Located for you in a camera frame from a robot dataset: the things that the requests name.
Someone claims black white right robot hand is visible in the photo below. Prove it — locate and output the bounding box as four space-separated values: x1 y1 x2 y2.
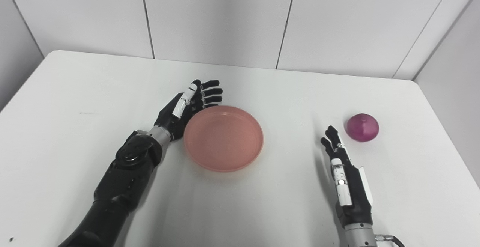
321 125 374 228

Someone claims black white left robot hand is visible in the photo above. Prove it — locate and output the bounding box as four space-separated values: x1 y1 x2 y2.
154 79 224 141

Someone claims pink round plate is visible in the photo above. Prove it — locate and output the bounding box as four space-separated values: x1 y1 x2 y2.
183 105 264 173

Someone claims purple red onion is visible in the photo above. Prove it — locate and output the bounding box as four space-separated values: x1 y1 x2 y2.
346 113 380 142

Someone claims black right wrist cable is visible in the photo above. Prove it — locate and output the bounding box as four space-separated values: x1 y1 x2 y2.
375 233 406 247

